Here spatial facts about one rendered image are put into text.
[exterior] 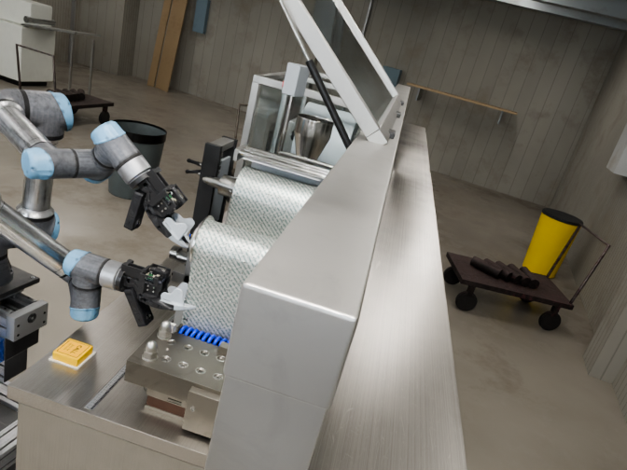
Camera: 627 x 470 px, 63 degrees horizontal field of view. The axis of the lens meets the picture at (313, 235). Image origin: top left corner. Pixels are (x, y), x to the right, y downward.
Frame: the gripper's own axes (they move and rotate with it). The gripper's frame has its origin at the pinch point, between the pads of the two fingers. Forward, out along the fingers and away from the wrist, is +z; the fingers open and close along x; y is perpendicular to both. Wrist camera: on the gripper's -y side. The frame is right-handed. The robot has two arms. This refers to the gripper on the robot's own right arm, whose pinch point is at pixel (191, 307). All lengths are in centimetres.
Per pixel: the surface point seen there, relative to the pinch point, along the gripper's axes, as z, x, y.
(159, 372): 1.8, -20.0, -6.4
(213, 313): 6.1, -0.2, 0.4
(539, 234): 219, 449, -65
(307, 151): 9, 73, 33
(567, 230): 240, 438, -50
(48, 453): -20.2, -25.9, -35.3
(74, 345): -26.5, -8.8, -16.5
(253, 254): 12.8, 0.8, 19.7
